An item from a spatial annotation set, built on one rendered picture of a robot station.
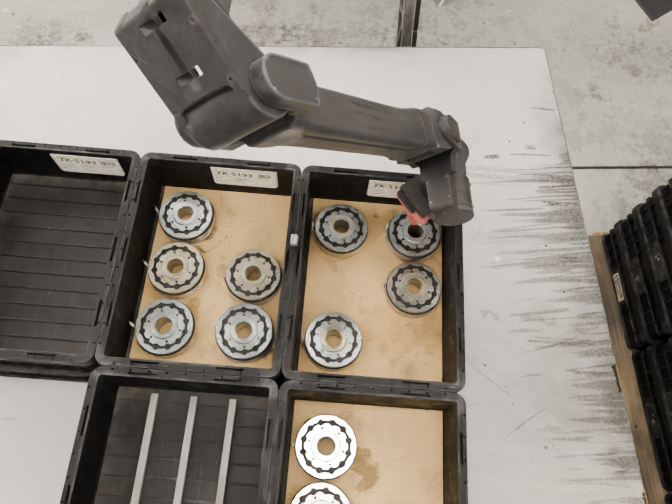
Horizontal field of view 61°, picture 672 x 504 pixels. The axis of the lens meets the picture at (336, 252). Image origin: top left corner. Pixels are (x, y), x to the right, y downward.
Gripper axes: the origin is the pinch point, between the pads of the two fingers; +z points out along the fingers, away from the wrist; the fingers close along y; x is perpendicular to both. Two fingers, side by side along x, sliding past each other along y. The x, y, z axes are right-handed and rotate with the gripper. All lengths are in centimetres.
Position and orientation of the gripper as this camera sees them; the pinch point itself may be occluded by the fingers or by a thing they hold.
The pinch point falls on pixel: (426, 211)
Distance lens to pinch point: 102.8
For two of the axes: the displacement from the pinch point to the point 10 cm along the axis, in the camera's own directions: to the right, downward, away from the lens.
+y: 8.3, -5.0, 2.4
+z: -0.3, 3.9, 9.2
